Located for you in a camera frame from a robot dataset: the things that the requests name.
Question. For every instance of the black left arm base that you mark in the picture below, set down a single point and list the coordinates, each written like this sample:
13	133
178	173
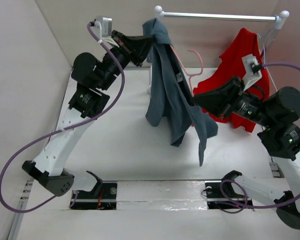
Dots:
103	196

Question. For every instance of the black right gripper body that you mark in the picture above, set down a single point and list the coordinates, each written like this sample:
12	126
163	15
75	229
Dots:
227	100

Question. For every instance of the white clothes rack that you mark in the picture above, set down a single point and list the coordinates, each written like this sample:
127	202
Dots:
282	17

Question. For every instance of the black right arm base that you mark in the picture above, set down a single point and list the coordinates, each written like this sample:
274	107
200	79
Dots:
216	201

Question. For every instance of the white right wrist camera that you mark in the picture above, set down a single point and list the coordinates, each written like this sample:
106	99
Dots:
251	76

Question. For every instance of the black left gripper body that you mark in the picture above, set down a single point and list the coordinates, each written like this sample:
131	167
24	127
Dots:
126	49

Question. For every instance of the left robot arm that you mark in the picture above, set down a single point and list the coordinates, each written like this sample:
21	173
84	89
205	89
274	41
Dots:
93	77

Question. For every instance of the light blue wire hanger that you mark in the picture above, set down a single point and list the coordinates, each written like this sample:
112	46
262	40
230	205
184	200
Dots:
264	38

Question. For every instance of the blue-grey t shirt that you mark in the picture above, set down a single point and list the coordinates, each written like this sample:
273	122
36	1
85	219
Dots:
170	95

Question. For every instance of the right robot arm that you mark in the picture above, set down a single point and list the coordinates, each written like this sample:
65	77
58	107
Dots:
280	137

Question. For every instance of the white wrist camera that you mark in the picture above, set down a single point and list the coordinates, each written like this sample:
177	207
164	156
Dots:
251	76
103	26

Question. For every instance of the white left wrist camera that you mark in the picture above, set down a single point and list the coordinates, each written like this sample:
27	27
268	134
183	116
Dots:
103	26

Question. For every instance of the pink wire hanger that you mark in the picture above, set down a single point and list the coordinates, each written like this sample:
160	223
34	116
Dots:
185	68

